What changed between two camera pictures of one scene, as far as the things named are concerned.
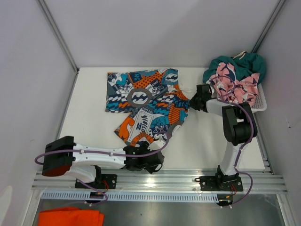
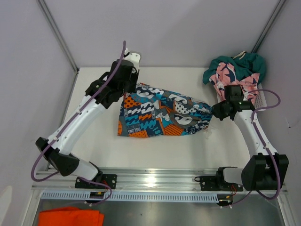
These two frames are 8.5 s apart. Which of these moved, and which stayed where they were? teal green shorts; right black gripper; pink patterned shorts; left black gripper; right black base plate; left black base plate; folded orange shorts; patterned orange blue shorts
Moved: right black gripper; patterned orange blue shorts; left black gripper
Stayed: pink patterned shorts; folded orange shorts; left black base plate; teal green shorts; right black base plate
